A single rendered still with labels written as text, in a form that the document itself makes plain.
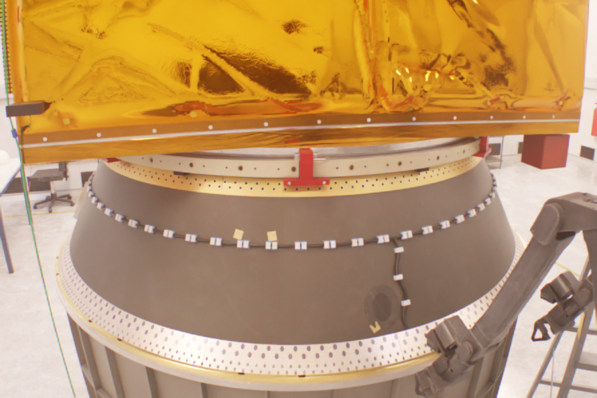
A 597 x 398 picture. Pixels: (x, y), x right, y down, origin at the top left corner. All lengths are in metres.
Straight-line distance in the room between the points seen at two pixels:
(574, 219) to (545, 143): 1.13
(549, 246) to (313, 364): 0.75
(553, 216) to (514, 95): 0.90
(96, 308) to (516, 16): 1.70
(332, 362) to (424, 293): 0.35
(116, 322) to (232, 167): 0.63
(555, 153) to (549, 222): 1.17
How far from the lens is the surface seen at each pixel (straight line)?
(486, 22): 1.54
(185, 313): 1.39
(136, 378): 1.63
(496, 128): 1.66
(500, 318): 0.96
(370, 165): 1.33
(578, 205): 0.77
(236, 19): 1.23
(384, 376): 1.35
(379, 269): 1.36
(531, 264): 0.87
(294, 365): 1.31
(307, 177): 1.27
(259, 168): 1.29
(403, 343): 1.39
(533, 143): 1.94
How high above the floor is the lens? 2.03
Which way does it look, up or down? 16 degrees down
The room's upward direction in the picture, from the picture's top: straight up
